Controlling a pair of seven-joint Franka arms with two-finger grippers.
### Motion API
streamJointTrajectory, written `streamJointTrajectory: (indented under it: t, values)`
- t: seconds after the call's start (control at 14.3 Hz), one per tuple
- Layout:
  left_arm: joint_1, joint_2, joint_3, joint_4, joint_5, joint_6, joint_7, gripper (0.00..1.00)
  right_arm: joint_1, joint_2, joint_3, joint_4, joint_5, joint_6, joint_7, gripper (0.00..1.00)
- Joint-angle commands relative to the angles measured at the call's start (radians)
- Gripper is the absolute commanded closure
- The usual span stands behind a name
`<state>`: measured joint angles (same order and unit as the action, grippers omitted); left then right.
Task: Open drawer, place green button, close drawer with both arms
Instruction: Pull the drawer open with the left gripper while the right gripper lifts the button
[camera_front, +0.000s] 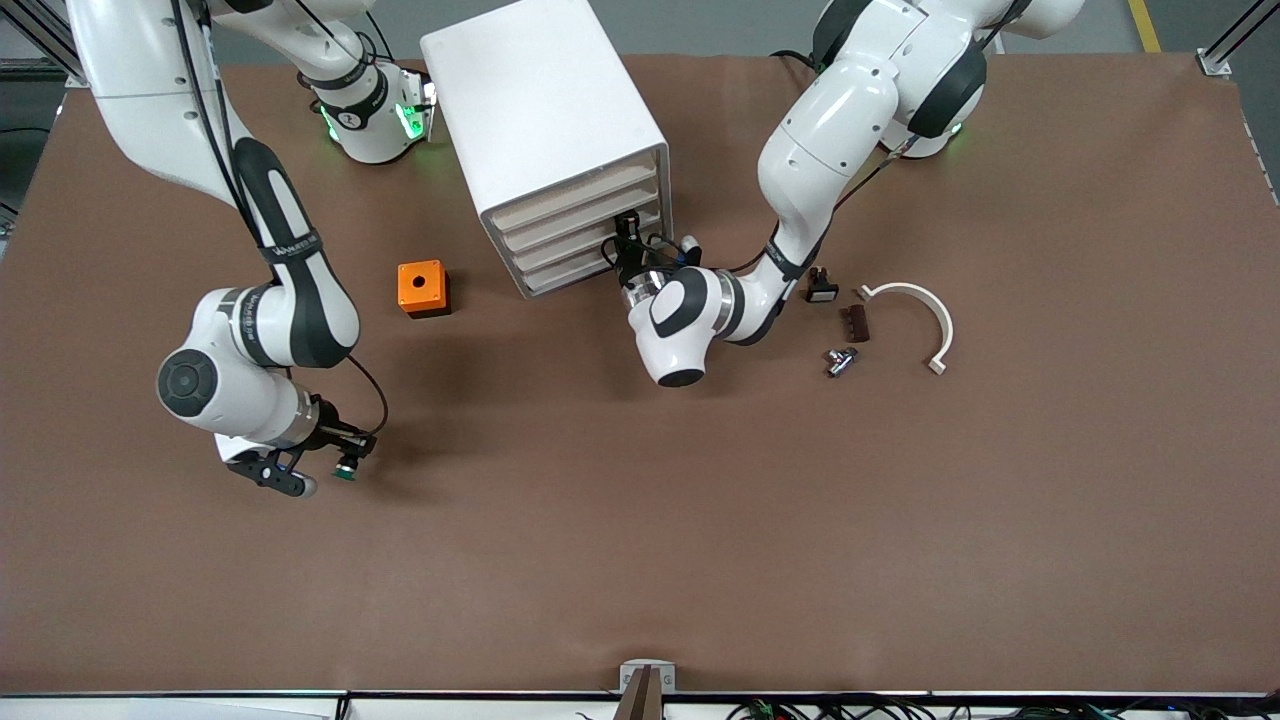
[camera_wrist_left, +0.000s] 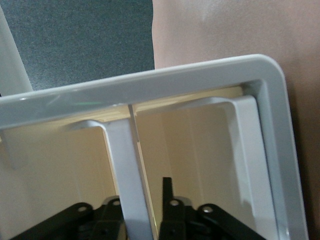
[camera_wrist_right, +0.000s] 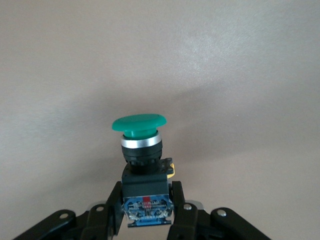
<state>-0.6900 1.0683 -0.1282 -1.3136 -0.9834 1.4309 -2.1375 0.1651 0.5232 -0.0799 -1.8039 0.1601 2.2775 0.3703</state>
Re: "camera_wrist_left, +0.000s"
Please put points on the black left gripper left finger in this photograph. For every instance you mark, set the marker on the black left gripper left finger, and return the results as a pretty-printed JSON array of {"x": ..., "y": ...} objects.
[{"x": 82, "y": 222}]

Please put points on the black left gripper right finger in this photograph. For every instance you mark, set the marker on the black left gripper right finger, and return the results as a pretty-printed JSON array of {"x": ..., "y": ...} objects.
[{"x": 180, "y": 222}]

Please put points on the white plastic drawer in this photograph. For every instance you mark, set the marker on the white plastic drawer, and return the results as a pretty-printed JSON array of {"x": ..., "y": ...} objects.
[
  {"x": 125, "y": 162},
  {"x": 250, "y": 150}
]

